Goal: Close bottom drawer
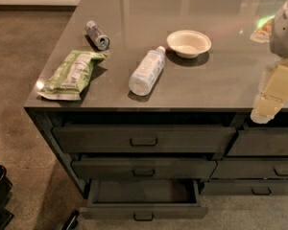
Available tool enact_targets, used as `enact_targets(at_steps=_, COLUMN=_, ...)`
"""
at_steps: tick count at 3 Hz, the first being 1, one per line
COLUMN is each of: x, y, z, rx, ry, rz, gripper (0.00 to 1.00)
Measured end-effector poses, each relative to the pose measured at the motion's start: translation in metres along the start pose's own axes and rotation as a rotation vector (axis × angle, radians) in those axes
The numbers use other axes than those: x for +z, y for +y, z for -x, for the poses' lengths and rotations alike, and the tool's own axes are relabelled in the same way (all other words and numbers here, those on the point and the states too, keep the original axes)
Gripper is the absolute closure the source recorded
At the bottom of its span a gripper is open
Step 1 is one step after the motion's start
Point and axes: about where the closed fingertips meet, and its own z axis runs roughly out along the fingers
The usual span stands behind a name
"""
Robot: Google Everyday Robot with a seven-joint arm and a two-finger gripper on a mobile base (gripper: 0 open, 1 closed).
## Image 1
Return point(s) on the silver drink can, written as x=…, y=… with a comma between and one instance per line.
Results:
x=100, y=40

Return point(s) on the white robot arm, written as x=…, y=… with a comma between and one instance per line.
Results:
x=274, y=32

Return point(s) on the grey drawer cabinet counter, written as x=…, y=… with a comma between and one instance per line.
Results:
x=216, y=88

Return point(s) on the white paper bowl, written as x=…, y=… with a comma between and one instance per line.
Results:
x=188, y=44

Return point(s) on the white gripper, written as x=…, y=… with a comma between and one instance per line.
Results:
x=285, y=33

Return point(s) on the black object at bottom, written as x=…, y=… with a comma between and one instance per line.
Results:
x=72, y=221

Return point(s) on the green snack bag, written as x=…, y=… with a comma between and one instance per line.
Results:
x=72, y=76

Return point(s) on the clear plastic water bottle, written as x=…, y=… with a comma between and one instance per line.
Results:
x=145, y=75

